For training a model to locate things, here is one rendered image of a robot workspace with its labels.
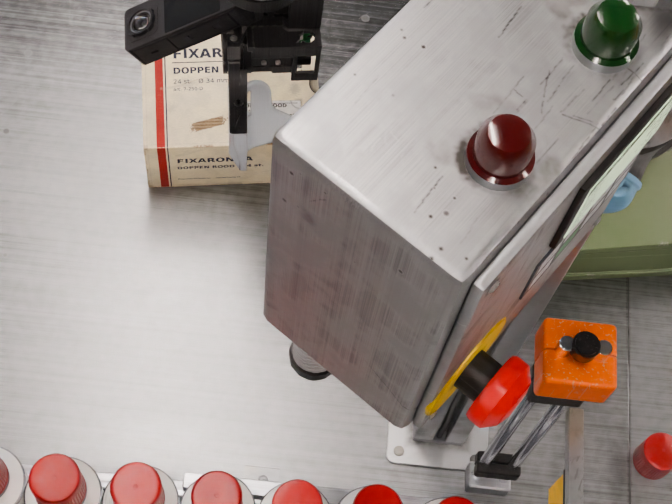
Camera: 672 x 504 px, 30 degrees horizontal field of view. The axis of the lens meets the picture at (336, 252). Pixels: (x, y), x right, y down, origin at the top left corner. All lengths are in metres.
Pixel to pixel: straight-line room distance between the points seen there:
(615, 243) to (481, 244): 0.68
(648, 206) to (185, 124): 0.42
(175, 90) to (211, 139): 0.06
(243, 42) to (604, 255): 0.37
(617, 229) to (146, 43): 0.44
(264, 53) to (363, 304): 0.54
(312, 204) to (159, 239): 0.68
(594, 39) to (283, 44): 0.57
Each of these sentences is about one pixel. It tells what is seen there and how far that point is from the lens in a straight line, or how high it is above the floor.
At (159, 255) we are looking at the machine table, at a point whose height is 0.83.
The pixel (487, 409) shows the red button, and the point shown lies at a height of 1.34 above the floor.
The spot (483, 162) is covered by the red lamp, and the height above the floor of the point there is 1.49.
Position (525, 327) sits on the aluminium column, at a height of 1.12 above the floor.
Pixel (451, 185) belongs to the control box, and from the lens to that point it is 0.47.
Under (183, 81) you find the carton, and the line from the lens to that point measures 1.16.
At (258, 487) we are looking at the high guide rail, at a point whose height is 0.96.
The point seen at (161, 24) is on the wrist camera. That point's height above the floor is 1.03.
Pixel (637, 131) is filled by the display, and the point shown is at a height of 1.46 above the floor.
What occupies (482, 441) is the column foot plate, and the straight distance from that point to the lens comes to 1.11.
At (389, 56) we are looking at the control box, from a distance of 0.50.
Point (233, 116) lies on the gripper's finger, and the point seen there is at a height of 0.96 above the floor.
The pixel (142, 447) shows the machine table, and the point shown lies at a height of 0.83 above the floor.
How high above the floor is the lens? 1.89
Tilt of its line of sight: 65 degrees down
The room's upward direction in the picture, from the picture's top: 10 degrees clockwise
